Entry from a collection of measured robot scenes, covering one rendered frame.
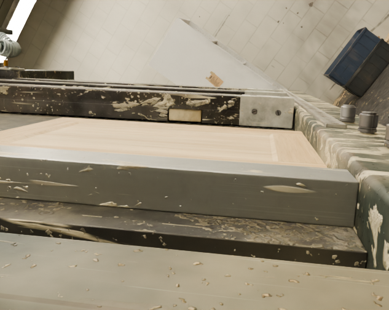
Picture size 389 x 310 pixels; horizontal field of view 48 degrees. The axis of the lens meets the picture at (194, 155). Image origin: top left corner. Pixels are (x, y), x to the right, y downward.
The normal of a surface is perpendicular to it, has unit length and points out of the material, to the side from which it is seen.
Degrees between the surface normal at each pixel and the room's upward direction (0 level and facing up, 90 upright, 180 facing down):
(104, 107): 90
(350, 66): 91
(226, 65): 90
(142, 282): 58
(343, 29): 90
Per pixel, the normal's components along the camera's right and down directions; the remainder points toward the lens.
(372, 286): 0.04, -0.98
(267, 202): -0.15, 0.18
